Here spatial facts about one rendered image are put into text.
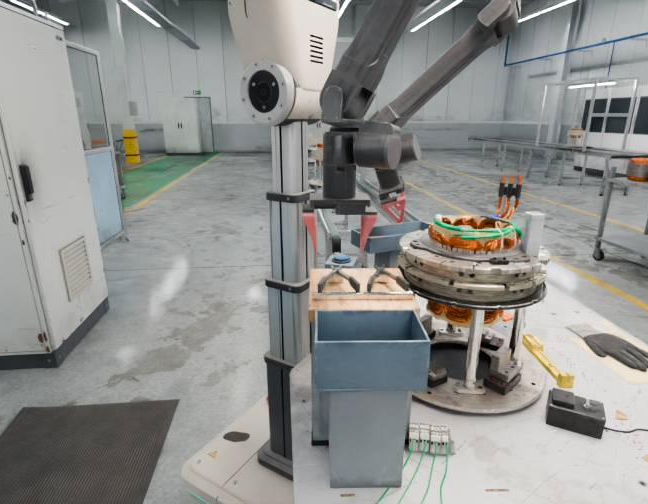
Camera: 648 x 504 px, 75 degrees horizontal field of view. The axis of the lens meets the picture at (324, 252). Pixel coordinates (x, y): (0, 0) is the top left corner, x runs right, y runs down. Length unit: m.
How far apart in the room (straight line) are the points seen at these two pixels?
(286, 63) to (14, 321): 2.24
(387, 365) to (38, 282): 2.31
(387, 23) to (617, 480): 0.84
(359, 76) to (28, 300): 2.38
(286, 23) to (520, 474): 1.01
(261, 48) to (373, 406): 0.81
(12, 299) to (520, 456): 2.52
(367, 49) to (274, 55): 0.41
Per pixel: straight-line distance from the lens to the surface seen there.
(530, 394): 1.06
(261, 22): 1.08
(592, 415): 1.01
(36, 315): 2.81
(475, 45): 1.15
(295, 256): 1.18
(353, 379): 0.65
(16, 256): 2.71
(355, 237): 1.20
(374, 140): 0.67
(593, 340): 1.38
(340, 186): 0.70
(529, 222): 0.96
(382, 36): 0.70
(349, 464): 0.77
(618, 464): 1.00
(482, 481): 0.86
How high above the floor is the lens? 1.37
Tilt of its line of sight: 18 degrees down
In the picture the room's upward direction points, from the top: straight up
